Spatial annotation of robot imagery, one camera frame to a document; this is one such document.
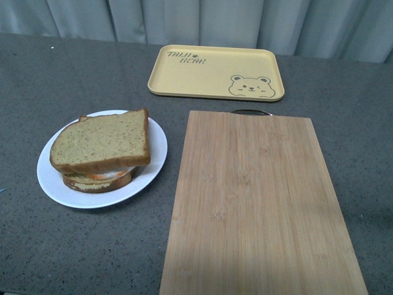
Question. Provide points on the bamboo cutting board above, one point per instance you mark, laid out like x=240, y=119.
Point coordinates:
x=255, y=212

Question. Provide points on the bread slice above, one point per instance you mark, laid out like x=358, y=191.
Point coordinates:
x=103, y=143
x=79, y=182

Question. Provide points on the metal cutting board handle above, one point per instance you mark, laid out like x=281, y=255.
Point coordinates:
x=251, y=112

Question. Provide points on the fried egg toy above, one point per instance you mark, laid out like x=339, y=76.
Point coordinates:
x=109, y=174

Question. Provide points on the yellow bear tray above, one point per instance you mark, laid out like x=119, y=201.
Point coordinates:
x=216, y=72

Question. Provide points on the grey curtain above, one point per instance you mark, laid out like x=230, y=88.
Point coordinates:
x=347, y=30

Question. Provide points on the white round plate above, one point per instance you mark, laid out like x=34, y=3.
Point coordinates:
x=51, y=180

